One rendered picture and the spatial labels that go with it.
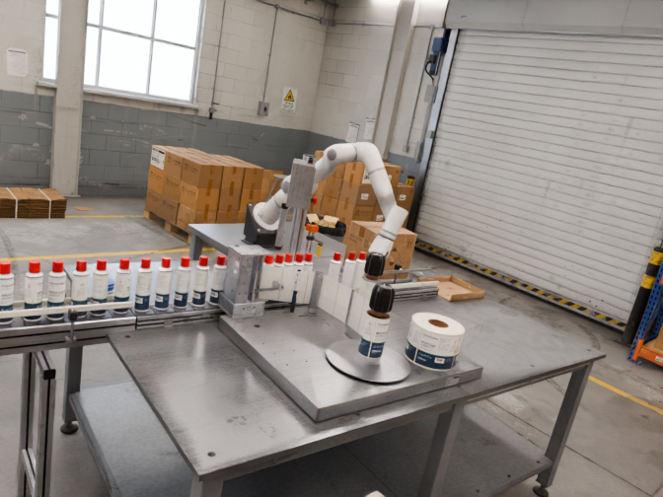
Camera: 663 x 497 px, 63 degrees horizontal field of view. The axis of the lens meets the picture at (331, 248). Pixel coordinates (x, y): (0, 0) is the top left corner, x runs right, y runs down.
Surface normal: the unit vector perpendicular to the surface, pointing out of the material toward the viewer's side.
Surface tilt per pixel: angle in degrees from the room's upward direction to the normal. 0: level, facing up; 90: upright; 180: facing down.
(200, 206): 91
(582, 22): 90
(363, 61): 90
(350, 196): 90
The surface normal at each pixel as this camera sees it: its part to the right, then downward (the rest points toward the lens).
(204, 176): 0.66, 0.31
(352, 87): -0.73, 0.04
